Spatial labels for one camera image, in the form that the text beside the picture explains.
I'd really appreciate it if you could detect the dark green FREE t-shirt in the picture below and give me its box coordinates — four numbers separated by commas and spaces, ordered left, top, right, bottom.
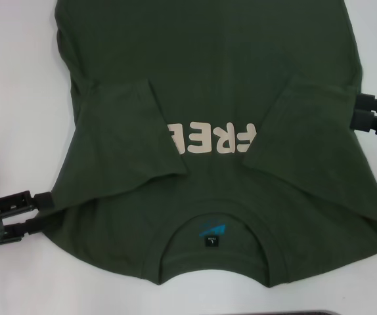
42, 0, 377, 289

